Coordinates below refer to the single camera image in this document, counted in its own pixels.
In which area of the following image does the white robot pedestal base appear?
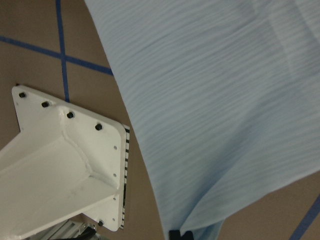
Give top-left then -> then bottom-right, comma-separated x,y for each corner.
0,85 -> 130,240

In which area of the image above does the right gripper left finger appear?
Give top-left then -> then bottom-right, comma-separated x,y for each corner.
168,230 -> 181,240

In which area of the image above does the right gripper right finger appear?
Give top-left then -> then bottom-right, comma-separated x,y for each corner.
182,231 -> 194,240

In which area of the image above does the light blue button shirt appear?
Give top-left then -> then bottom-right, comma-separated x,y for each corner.
86,0 -> 320,240

